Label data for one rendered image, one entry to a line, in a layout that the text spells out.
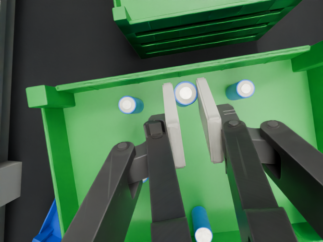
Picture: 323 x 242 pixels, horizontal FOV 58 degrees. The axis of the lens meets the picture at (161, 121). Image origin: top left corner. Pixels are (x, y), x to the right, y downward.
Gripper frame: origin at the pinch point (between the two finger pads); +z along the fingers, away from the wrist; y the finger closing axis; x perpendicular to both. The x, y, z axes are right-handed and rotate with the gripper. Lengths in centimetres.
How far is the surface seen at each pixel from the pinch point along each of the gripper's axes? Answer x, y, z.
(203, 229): -13.9, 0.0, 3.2
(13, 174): -30, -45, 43
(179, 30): -0.8, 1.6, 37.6
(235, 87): -2.1, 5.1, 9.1
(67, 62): -8, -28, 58
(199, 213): -15.3, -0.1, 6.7
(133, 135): -7.8, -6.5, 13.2
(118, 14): 4.5, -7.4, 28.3
